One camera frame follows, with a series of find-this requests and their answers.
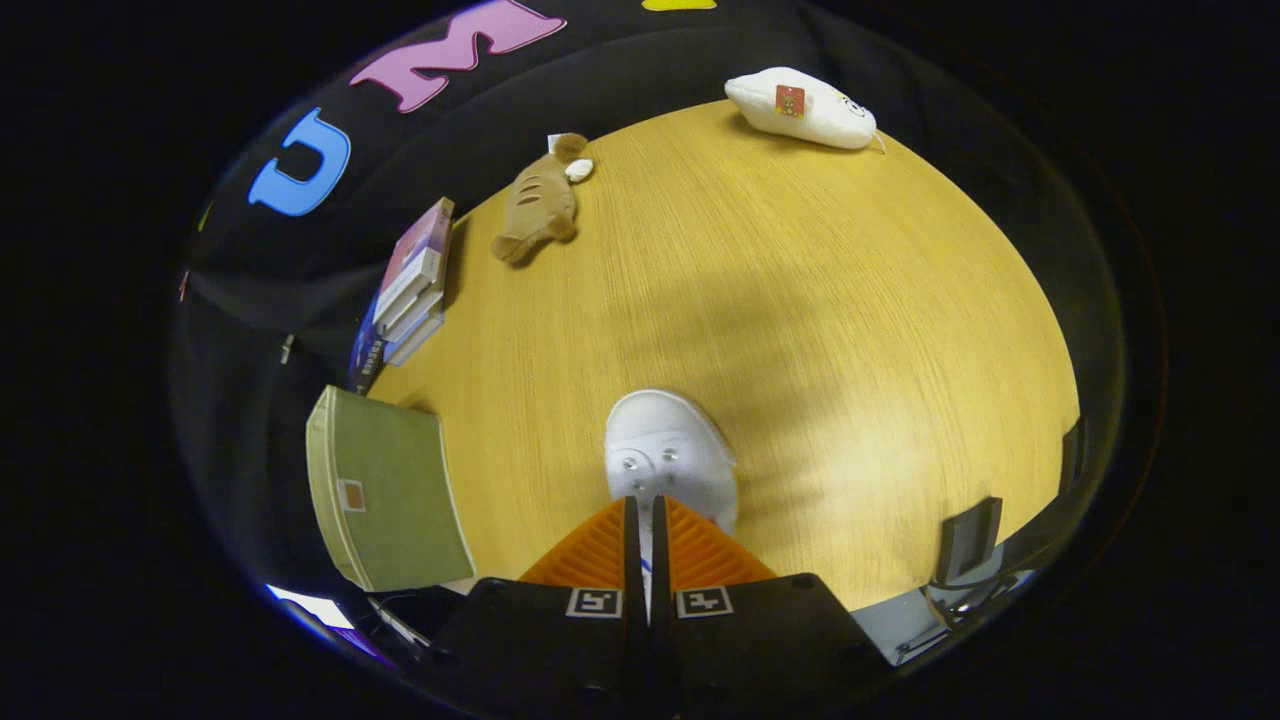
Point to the white book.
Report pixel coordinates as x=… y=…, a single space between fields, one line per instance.
x=408 y=300

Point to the white striped shoe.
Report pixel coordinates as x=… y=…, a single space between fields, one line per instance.
x=665 y=440

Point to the silver clip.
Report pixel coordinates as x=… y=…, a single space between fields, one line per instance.
x=287 y=348

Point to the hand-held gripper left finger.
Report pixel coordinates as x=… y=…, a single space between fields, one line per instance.
x=540 y=650

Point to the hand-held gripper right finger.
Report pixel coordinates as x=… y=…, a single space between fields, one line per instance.
x=760 y=650

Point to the pale blue book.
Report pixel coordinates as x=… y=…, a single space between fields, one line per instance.
x=415 y=338

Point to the white plush toy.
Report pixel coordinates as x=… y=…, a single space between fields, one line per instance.
x=800 y=110

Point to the pink cover book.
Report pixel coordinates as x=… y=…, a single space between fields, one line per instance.
x=420 y=240

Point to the beige fabric storage box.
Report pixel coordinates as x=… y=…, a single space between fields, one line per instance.
x=395 y=490

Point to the dark blue book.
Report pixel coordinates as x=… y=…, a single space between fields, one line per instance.
x=366 y=355

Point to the brown plush toy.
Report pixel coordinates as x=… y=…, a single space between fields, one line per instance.
x=540 y=200

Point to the computer monitor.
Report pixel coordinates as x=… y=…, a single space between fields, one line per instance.
x=315 y=608

